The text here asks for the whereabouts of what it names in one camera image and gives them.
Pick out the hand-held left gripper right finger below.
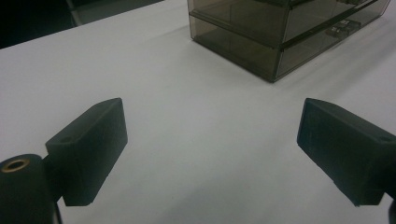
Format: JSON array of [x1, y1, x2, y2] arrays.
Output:
[[296, 97, 396, 207]]

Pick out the small dark clip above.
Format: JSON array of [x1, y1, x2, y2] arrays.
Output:
[[325, 19, 362, 39]]

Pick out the smoky clear plastic drawer box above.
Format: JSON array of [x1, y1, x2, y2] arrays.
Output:
[[187, 0, 392, 84]]

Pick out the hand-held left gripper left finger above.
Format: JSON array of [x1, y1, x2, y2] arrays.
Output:
[[45, 97, 129, 207]]

